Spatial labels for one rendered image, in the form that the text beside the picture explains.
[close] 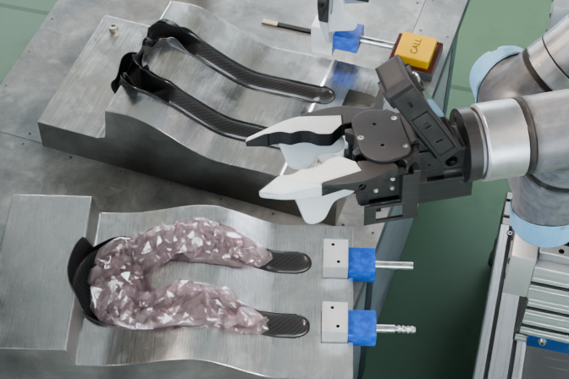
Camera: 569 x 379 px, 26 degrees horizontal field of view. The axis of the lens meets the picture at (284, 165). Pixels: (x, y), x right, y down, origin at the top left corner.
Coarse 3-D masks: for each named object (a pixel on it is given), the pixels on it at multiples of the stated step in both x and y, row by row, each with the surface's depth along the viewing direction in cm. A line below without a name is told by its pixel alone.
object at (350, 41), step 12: (312, 24) 197; (360, 24) 198; (312, 36) 198; (336, 36) 196; (348, 36) 196; (360, 36) 197; (312, 48) 199; (324, 48) 199; (336, 48) 198; (348, 48) 197
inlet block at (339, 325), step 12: (324, 312) 170; (336, 312) 170; (348, 312) 172; (360, 312) 172; (372, 312) 172; (324, 324) 169; (336, 324) 169; (348, 324) 171; (360, 324) 171; (372, 324) 171; (324, 336) 169; (336, 336) 169; (348, 336) 170; (360, 336) 170; (372, 336) 170
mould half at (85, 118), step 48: (96, 48) 206; (240, 48) 201; (96, 96) 199; (144, 96) 189; (240, 96) 196; (336, 96) 195; (48, 144) 200; (96, 144) 195; (144, 144) 191; (192, 144) 188; (240, 144) 190; (240, 192) 192
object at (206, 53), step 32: (160, 32) 199; (192, 32) 198; (128, 64) 200; (224, 64) 199; (160, 96) 192; (192, 96) 192; (288, 96) 196; (320, 96) 196; (224, 128) 192; (256, 128) 192
